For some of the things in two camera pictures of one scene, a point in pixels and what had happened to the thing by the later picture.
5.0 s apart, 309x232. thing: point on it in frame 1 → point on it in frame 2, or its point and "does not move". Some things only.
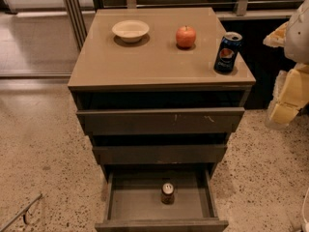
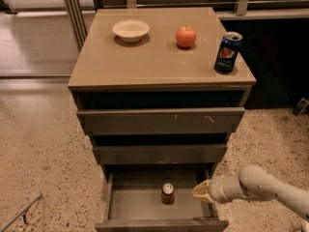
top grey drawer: x=164 y=121 does not move
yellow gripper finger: x=277 y=38 → x=202 y=189
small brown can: x=167 y=193 does not move
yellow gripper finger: x=294 y=96 → x=203 y=195
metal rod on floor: x=20 y=213 does not move
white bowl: x=130 y=31 does not move
